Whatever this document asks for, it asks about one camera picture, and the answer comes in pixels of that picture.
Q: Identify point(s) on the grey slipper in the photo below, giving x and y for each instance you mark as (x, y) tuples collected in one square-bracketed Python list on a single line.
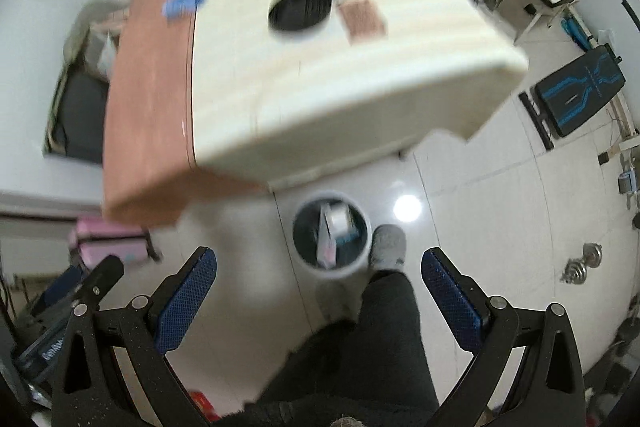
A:
[(387, 247)]

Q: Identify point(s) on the person's leg in dark pants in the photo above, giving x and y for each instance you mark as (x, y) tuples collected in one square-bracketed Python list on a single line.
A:
[(370, 357)]

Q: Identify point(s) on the pink and white packet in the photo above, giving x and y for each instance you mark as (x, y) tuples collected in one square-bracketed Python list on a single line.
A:
[(327, 249)]

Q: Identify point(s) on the blue foam roller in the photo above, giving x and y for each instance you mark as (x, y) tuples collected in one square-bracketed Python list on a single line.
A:
[(575, 33)]

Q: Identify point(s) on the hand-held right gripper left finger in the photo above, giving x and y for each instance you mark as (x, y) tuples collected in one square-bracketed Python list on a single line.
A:
[(186, 302)]

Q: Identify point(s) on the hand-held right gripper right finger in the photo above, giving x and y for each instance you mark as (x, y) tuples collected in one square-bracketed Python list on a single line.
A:
[(450, 302)]

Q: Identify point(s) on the blue crumpled cloth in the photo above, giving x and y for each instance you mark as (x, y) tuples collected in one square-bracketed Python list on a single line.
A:
[(184, 1)]

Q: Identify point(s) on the cardboard box with dark cloth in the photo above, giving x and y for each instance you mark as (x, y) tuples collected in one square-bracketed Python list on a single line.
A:
[(80, 112)]

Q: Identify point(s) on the white trash bin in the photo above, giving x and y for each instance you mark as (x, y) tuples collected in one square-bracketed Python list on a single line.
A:
[(305, 257)]

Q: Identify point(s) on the black and blue exercise bench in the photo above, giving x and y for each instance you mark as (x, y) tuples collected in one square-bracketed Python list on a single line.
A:
[(580, 89)]

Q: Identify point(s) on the white box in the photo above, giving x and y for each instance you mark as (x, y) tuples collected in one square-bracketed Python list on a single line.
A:
[(339, 218)]

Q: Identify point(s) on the red packet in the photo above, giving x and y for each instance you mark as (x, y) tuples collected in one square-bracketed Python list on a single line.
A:
[(202, 407)]

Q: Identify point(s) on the brown wooden table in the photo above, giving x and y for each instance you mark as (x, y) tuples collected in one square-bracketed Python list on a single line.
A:
[(147, 107)]

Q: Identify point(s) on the metal dumbbell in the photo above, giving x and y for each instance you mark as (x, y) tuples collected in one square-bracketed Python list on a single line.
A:
[(582, 263)]

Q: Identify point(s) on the pink case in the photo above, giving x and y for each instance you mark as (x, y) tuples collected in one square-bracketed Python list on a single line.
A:
[(107, 241)]

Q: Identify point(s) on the white table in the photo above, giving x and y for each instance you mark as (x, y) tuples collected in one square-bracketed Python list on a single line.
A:
[(350, 82)]

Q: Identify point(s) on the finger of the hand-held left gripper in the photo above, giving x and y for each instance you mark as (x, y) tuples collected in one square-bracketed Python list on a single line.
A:
[(107, 270)]

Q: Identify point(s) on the black round dish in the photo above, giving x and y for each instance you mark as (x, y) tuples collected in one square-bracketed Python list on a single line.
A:
[(300, 11)]

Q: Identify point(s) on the brown square coaster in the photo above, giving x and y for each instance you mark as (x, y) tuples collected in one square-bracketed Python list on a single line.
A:
[(362, 21)]

